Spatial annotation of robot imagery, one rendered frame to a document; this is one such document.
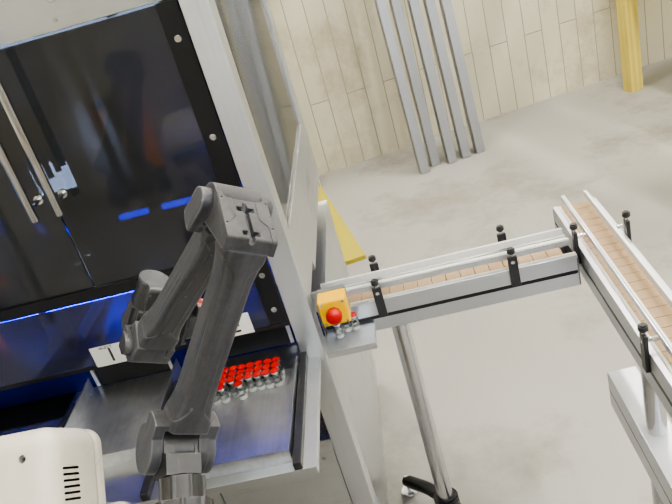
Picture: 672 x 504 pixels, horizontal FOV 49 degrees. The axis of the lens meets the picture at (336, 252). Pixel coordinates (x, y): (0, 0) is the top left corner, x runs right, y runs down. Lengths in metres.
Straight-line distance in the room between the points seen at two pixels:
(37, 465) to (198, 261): 0.35
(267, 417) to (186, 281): 0.68
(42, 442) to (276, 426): 0.76
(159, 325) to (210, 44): 0.64
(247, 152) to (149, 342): 0.56
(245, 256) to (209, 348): 0.15
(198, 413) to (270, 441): 0.59
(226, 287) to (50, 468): 0.33
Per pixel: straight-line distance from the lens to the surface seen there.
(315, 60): 5.36
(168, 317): 1.23
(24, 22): 1.71
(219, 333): 1.05
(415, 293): 1.95
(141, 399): 2.02
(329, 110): 5.45
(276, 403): 1.80
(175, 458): 1.14
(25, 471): 1.10
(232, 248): 0.99
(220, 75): 1.62
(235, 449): 1.72
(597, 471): 2.70
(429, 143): 5.15
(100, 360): 2.01
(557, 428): 2.85
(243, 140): 1.66
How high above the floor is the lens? 1.94
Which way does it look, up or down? 26 degrees down
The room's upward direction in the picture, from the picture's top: 17 degrees counter-clockwise
